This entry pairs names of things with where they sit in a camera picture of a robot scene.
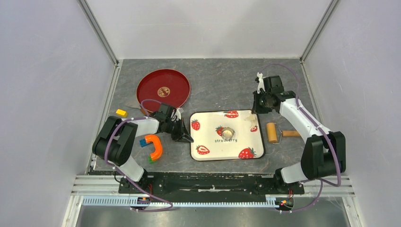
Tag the dough trimmings scrap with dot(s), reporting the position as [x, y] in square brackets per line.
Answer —
[250, 118]

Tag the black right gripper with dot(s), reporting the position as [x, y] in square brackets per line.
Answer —
[256, 109]

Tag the white strawberry enamel tray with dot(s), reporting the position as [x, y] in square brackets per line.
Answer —
[208, 144]

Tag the wooden dough roller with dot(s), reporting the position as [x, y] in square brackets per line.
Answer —
[275, 134]

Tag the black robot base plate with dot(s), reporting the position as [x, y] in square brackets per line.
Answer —
[193, 187]

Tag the small dough ball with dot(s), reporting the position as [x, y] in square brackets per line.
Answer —
[227, 133]

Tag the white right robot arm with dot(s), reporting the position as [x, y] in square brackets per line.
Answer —
[324, 152]

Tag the orange horseshoe magnet toy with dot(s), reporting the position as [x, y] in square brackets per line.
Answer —
[154, 140]

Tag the small yellow block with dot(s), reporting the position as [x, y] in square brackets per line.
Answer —
[121, 113]

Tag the small metal cup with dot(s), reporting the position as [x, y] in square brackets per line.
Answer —
[230, 128]

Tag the round red lacquer tray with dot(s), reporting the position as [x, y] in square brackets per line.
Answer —
[166, 86]

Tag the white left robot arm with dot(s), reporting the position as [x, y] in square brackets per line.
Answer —
[115, 140]

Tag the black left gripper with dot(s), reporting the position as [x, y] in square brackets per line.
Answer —
[179, 136]

